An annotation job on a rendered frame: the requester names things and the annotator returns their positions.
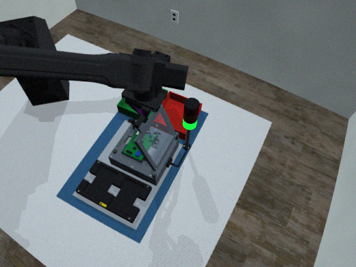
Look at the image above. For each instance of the green circuit board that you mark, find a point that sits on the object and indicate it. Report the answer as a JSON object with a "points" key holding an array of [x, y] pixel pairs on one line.
{"points": [[132, 150]]}

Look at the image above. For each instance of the green bin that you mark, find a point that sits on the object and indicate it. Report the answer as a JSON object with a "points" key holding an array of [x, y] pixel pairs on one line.
{"points": [[124, 108]]}

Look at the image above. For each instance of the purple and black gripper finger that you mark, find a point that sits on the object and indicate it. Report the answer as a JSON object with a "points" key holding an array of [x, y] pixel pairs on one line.
{"points": [[146, 114], [136, 109]]}

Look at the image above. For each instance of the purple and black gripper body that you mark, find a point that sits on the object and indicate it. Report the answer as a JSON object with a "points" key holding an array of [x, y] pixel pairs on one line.
{"points": [[145, 101]]}

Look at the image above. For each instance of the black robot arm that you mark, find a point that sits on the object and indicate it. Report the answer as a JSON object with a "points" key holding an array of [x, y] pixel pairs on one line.
{"points": [[110, 69]]}

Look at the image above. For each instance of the red tray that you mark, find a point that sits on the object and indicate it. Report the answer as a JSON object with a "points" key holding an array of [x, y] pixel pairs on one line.
{"points": [[174, 106]]}

